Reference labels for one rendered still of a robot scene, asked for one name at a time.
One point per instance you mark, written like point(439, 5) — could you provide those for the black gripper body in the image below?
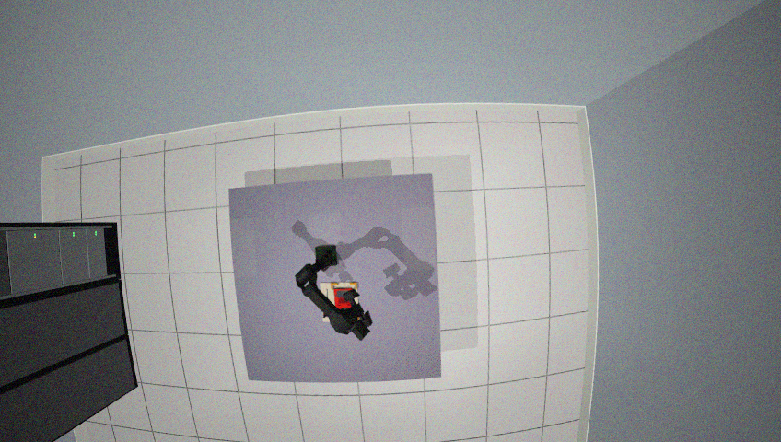
point(349, 296)

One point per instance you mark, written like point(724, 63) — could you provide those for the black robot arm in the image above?
point(343, 321)

